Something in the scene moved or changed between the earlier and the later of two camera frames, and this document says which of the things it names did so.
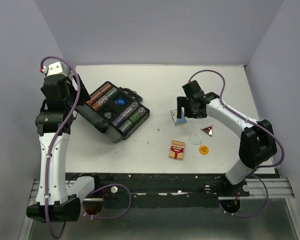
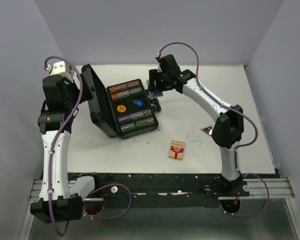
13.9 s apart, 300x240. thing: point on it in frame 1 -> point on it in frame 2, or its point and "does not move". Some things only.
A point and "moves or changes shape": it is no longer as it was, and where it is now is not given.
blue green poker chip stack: x=112 y=92 -> x=135 y=91
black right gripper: x=181 y=102 -> x=153 y=76
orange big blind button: x=203 y=150 -> x=121 y=108
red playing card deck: x=176 y=152 does not move
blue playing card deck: x=180 y=121 -> x=158 y=93
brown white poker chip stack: x=97 y=105 -> x=122 y=94
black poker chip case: x=120 y=108 moves or changes shape
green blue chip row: x=140 y=112 -> x=149 y=121
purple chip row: x=133 y=106 -> x=139 y=115
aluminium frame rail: x=277 y=188 does not move
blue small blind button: x=121 y=101 -> x=139 y=103
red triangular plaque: x=208 y=130 does not move
